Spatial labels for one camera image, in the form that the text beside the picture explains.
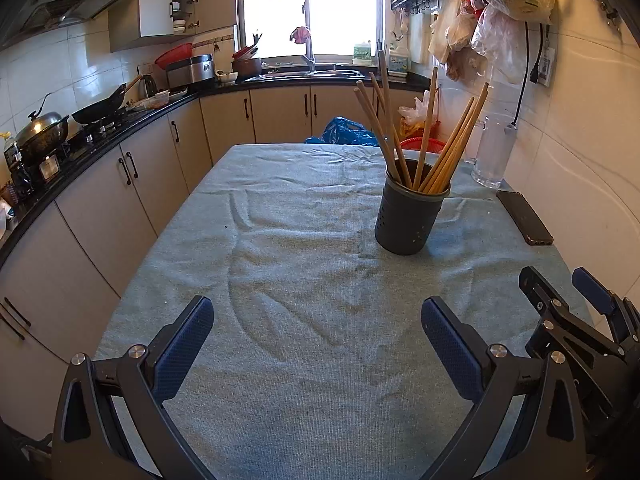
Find beige upper wall cabinet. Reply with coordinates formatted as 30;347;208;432
109;0;238;53

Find clear plastic pitcher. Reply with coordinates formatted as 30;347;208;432
465;110;517;190

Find white hanging tag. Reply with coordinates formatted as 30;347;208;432
537;45;555;86

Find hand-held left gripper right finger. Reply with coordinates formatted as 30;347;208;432
421;296;587;480

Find green labelled bottle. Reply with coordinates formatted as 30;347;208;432
352;40;376;66

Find grey perforated utensil holder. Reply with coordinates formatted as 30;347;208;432
374;159;451;256

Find red colander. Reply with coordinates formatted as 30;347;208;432
155;44;193;68

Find white spray bottle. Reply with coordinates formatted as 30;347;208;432
389;30;411;73

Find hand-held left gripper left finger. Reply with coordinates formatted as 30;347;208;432
50;295;216;480

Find black kitchen countertop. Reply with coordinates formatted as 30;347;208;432
0;77;431;261

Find black gas stove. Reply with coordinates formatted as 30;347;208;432
65;115;146;148

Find bunch of wooden chopsticks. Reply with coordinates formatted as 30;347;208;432
354;50;490;195

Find white plastic bag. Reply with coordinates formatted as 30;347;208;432
398;91;441;126

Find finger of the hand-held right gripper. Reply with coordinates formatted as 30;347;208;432
571;267;640;346
518;266;628;362

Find steel range hood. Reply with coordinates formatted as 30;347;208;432
0;0;151;51

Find black frying pan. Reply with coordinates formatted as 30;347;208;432
71;82;143;125

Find steel kitchen sink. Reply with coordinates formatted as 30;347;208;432
240;67;366;84

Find steel rice cooker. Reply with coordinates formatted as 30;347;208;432
166;55;216;88

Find black power plug with cable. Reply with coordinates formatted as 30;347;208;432
504;22;532;136

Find red plastic basket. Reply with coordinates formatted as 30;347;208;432
400;136;446;152

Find blue plastic bag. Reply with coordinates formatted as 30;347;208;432
305;116;381;148

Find black smartphone in brown case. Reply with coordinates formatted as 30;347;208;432
496;190;555;247

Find kitchen window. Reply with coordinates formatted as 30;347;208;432
242;0;386;58

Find grey blue tablecloth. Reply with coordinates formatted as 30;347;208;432
92;142;596;480

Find beige lower kitchen cabinets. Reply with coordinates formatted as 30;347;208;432
0;85;431;376

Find hanging plastic bags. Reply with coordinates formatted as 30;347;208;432
429;0;557;83

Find dark brown pot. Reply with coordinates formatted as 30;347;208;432
231;57;263;81

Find steel wok with lid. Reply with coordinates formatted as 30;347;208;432
15;92;70;158

